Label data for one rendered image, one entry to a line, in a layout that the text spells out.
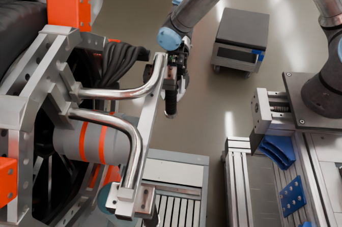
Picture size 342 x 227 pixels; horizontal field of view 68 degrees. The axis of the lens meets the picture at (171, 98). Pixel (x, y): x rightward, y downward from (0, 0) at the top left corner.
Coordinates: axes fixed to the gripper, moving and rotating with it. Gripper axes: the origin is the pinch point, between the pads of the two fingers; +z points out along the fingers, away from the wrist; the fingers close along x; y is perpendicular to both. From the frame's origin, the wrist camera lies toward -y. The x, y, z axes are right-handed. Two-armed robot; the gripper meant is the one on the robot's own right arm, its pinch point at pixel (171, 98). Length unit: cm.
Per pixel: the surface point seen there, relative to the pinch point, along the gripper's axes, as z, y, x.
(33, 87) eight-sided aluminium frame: 23.1, 29.0, -20.7
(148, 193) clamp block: 32.8, 12.0, 0.3
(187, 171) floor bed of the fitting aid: -7, -75, 8
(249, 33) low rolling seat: -101, -49, 40
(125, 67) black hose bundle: 6.4, 18.8, -10.0
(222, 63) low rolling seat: -92, -71, 25
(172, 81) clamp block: 2.5, 11.0, 0.7
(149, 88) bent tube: 11.3, 17.9, -3.4
